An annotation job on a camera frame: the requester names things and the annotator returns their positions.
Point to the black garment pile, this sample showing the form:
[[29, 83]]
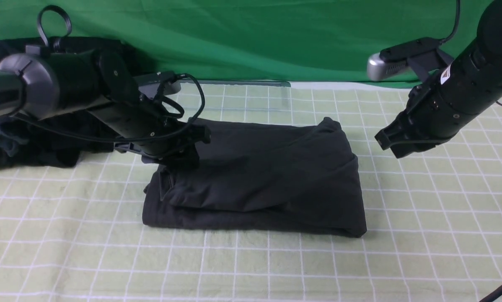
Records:
[[50, 149]]

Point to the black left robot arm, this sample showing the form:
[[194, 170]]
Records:
[[153, 115]]

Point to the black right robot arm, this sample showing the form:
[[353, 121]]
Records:
[[452, 91]]

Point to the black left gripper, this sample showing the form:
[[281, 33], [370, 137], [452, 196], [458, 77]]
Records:
[[178, 151]]

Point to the green checkered table mat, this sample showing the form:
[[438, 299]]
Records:
[[434, 220]]

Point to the green backdrop cloth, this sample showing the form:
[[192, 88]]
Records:
[[291, 40]]

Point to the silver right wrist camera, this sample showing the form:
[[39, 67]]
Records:
[[422, 56]]

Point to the gray long-sleeve top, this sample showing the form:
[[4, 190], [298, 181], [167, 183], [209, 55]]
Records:
[[263, 177]]

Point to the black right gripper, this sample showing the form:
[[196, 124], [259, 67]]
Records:
[[404, 139]]

